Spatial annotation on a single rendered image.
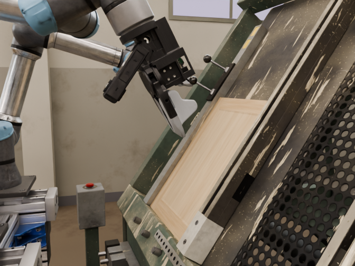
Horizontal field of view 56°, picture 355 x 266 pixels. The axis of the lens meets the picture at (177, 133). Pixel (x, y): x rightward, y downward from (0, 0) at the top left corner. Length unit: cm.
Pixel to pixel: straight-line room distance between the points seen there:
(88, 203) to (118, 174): 253
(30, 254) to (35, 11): 58
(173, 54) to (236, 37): 125
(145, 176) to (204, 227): 74
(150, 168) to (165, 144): 14
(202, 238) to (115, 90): 57
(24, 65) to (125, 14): 91
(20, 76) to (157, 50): 92
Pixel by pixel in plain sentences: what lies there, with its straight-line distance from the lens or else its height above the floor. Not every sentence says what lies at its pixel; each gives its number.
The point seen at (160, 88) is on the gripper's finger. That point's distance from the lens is 57.
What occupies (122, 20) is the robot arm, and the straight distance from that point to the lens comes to 58.
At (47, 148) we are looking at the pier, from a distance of 386.
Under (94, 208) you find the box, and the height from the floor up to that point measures 84.
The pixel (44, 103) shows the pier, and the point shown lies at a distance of 381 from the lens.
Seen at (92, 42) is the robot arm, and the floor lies 156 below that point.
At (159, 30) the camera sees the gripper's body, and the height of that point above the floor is 150.
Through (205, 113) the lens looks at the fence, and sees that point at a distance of 146.
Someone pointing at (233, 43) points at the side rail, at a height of 162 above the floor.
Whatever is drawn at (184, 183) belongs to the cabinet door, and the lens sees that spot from 131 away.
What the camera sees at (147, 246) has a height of 84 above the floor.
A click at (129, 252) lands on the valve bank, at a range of 143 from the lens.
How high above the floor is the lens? 140
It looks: 8 degrees down
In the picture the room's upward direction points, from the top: straight up
